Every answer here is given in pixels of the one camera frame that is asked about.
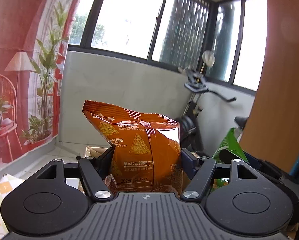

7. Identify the green snack bag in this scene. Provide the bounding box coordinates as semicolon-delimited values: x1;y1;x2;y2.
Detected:
212;127;249;191

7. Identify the cardboard box with plastic liner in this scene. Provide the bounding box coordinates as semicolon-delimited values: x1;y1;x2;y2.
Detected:
77;146;200;193

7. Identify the wooden board panel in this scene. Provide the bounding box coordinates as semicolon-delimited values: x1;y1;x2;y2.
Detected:
240;0;299;172

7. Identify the orange chip bag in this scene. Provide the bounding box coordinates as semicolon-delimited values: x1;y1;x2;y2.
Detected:
82;100;183;196

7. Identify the pink printed backdrop cloth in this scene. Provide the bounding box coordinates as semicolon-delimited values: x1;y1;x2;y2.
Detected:
0;0;80;169

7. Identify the black exercise bike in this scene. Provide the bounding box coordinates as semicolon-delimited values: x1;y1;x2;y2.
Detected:
174;50;249;156

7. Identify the black framed window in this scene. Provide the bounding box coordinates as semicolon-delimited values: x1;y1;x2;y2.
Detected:
69;0;267;94

